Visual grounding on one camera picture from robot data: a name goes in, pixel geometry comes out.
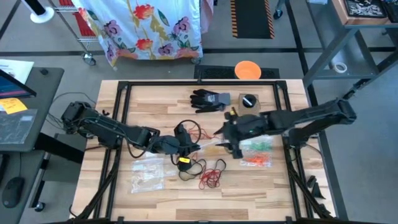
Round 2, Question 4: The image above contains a black office desk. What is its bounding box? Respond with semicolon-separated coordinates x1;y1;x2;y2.
0;67;65;153

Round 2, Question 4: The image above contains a black work glove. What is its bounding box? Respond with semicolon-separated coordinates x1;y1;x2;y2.
190;89;233;113
193;89;218;99

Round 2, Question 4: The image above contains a black grate floor mat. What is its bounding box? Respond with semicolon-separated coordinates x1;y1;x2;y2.
195;64;281;80

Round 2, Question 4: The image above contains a black pole white base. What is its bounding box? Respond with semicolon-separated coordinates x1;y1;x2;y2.
21;0;55;24

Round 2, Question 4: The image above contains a pile of coloured rubber bands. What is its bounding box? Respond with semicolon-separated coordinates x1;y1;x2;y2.
203;146;224;156

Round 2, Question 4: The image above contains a black hazard-striped floor mat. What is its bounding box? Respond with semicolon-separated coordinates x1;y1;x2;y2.
230;0;276;40

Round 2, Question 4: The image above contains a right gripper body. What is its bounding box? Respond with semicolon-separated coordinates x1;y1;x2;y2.
228;114;270;159

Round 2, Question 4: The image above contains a floral print cloth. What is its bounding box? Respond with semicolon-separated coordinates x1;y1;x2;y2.
72;0;203;72

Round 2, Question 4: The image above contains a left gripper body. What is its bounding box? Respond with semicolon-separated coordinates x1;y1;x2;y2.
152;123;201;172

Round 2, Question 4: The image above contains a black computer mouse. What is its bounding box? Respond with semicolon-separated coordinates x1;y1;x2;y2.
1;176;25;210

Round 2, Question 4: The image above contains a black aluminium table frame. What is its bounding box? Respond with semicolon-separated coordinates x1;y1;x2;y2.
74;80;335;224

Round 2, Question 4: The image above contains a wood-topped grey workbench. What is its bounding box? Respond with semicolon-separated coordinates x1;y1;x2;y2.
303;0;398;101

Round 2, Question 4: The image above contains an orange disc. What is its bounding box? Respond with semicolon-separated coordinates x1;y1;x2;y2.
234;60;262;80

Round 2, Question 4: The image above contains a black parts tray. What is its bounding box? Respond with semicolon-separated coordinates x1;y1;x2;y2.
384;0;398;22
344;0;388;18

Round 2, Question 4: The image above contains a metal wire rack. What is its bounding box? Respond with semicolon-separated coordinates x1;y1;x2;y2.
46;0;100;67

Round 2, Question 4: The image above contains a pile of clear plastic bags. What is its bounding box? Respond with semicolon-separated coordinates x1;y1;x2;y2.
130;152;178;194

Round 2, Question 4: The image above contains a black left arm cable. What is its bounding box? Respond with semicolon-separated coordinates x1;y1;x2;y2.
174;119;203;139

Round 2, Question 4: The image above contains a grey plastic sleeve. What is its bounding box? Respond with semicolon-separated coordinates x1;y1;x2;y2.
0;108;38;146

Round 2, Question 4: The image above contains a pink cloth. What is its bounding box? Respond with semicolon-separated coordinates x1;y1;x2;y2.
200;0;215;34

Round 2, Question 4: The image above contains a thin grey floor cable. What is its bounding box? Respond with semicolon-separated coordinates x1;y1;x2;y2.
46;91;97;131

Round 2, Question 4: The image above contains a white tape roll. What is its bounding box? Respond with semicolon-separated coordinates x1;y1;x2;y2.
333;61;348;74

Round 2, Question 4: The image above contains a black computer monitor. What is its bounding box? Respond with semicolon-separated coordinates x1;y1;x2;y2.
0;68;37;100

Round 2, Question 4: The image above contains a white paper sheet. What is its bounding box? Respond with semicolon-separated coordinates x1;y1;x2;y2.
0;58;35;85

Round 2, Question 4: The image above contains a yellow sticky note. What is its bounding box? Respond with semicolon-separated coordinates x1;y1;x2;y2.
0;97;29;115

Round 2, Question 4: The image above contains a small cardboard box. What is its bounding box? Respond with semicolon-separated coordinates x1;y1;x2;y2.
238;93;261;116

